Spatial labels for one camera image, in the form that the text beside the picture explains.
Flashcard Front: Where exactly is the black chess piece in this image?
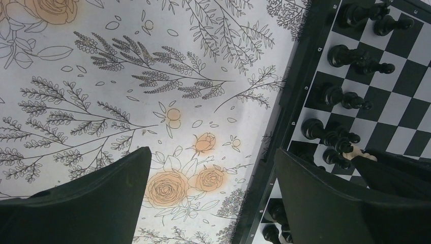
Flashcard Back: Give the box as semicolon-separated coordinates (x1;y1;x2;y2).
338;3;390;28
301;118;353;154
318;83;346;106
373;15;414;36
327;45;370;68
354;59;395;75

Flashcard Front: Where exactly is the black white chess board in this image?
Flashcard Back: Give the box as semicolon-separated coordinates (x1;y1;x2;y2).
218;1;430;243

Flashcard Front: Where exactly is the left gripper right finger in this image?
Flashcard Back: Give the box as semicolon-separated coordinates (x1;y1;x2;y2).
274;149;430;243

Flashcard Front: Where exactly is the white chess piece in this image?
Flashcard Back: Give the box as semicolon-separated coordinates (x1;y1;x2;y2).
342;144;378;162

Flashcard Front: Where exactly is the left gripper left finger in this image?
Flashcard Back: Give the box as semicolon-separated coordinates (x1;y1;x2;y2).
1;147;152;243

